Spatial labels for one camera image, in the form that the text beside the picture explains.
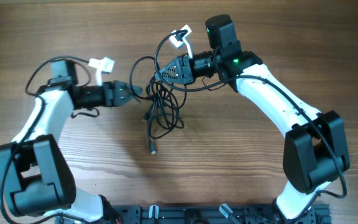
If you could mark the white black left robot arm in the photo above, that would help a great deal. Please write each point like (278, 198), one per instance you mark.
(35, 179)

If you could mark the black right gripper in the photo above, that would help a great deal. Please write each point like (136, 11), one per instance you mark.
(186, 69)

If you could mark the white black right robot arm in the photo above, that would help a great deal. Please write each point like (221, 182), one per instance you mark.
(315, 150)

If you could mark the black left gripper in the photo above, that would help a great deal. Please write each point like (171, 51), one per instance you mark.
(111, 94)

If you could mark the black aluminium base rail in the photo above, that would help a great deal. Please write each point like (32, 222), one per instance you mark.
(248, 214)

